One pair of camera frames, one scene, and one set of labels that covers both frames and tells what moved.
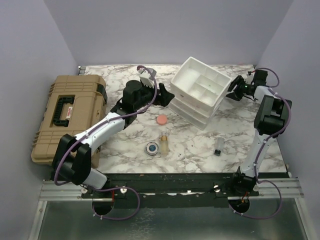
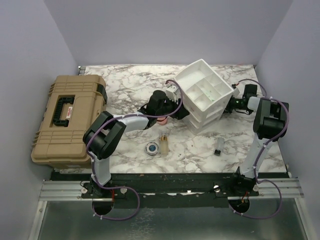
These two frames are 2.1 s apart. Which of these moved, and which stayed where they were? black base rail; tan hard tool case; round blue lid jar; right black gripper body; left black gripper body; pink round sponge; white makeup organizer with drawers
Moved: left black gripper body; white makeup organizer with drawers; right black gripper body
Stayed: round blue lid jar; black base rail; pink round sponge; tan hard tool case
